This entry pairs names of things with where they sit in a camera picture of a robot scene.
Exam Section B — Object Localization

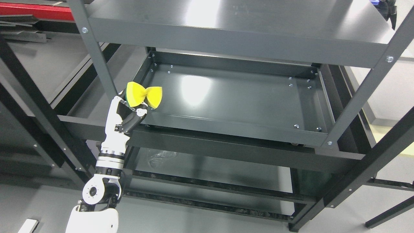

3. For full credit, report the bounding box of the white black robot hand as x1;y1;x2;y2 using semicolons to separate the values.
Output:
100;91;149;156

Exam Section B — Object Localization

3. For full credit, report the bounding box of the green yellow sponge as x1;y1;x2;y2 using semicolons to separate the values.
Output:
125;82;163;109

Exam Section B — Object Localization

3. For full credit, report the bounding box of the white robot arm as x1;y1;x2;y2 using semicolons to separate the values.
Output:
65;148;125;233

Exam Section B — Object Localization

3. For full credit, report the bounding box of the black metal shelf rack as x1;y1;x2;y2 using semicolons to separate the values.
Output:
0;13;117;191

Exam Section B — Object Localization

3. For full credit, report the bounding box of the grey metal shelf unit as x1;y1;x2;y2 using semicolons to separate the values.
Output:
63;0;413;232

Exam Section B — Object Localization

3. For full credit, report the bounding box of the red metal beam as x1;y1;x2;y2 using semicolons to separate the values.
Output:
0;2;74;21

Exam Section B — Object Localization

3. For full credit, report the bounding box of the white floor block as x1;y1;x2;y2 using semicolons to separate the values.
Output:
18;218;39;233

